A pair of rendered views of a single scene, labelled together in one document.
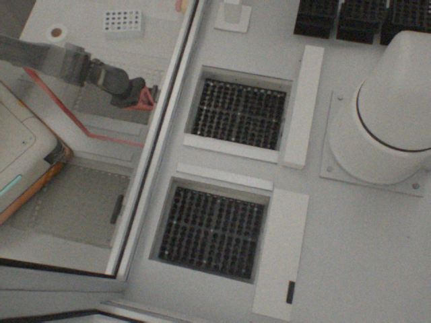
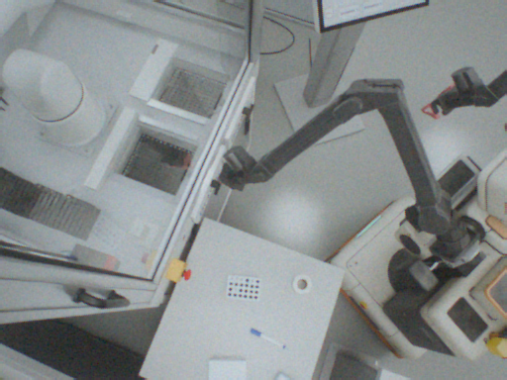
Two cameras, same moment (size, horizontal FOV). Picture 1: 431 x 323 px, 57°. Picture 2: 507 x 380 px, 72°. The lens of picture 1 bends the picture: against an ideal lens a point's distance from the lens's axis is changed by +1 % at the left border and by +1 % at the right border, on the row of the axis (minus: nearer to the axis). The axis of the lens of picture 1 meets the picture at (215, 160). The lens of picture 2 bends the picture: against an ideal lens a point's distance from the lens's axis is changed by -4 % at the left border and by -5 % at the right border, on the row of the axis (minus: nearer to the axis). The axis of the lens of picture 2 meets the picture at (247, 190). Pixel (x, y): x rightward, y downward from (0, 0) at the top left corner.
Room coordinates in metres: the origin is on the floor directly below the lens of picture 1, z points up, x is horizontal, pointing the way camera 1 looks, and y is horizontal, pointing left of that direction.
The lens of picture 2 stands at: (0.92, 0.21, 2.16)
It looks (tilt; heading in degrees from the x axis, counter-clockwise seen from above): 74 degrees down; 175
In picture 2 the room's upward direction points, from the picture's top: 5 degrees clockwise
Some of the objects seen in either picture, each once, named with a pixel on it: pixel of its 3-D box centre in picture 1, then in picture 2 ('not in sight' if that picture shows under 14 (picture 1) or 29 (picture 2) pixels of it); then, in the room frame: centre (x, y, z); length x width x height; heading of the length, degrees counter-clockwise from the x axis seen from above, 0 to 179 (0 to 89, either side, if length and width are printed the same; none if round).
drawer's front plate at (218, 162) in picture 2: not in sight; (209, 184); (0.52, 0.11, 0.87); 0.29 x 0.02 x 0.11; 159
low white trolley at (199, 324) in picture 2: not in sight; (244, 316); (1.01, 0.24, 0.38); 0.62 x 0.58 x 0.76; 159
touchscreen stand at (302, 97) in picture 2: not in sight; (337, 61); (-0.29, 0.75, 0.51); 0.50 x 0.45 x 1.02; 19
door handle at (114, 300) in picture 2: not in sight; (107, 300); (0.92, -0.04, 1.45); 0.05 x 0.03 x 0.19; 69
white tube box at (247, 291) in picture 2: not in sight; (244, 288); (0.89, 0.23, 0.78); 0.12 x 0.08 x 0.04; 83
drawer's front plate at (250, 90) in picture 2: not in sight; (240, 113); (0.23, 0.22, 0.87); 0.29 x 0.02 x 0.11; 159
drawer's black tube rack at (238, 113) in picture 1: (238, 118); not in sight; (0.45, -0.08, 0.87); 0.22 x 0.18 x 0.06; 69
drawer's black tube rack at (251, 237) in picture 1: (212, 232); not in sight; (0.15, 0.04, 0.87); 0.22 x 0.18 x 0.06; 69
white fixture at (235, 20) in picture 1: (233, 5); not in sight; (0.71, -0.11, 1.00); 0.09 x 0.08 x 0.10; 69
